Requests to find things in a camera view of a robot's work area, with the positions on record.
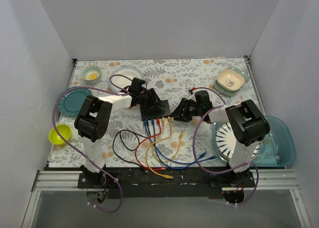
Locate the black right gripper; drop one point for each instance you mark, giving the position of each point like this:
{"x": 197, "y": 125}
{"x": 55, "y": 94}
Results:
{"x": 184, "y": 109}

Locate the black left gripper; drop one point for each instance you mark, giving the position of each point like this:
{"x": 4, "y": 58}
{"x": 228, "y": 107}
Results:
{"x": 148, "y": 101}

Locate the black network switch box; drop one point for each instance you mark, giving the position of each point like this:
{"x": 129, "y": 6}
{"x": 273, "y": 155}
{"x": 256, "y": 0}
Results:
{"x": 156, "y": 112}

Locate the yellow ethernet cable end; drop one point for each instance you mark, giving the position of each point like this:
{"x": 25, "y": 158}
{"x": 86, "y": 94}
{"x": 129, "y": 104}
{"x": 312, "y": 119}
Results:
{"x": 176, "y": 153}

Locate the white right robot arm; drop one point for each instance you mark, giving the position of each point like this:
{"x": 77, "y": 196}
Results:
{"x": 249, "y": 128}

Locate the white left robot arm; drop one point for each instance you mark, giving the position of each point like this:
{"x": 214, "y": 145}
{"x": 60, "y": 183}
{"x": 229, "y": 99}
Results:
{"x": 93, "y": 119}

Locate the floral patterned tablecloth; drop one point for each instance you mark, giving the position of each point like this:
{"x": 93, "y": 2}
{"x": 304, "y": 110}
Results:
{"x": 171, "y": 79}

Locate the white shallow bowl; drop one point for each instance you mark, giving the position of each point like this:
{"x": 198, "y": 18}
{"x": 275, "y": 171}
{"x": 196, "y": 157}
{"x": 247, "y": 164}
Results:
{"x": 122, "y": 77}

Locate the blue striped round plate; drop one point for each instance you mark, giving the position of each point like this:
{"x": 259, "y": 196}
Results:
{"x": 225, "y": 141}

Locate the cream square bowl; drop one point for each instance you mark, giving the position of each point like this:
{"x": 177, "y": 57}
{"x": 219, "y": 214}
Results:
{"x": 230, "y": 80}

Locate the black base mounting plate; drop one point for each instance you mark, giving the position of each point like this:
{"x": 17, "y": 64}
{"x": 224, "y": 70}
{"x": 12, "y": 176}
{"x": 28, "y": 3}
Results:
{"x": 192, "y": 182}

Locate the small patterned bowl yellow centre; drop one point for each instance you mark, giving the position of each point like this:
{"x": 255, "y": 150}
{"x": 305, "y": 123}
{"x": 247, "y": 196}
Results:
{"x": 91, "y": 74}

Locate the teal scalloped plate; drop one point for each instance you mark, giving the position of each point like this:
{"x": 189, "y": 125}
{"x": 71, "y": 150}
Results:
{"x": 71, "y": 103}

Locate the transparent blue plastic tray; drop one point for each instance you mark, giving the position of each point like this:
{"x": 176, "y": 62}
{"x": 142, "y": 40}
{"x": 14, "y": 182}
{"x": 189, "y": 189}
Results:
{"x": 276, "y": 150}

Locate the blue ethernet cable end port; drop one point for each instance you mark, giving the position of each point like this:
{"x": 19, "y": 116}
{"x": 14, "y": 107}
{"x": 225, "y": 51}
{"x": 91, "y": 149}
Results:
{"x": 158, "y": 127}

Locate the aluminium frame rail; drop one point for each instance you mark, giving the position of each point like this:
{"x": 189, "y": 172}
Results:
{"x": 64, "y": 199}

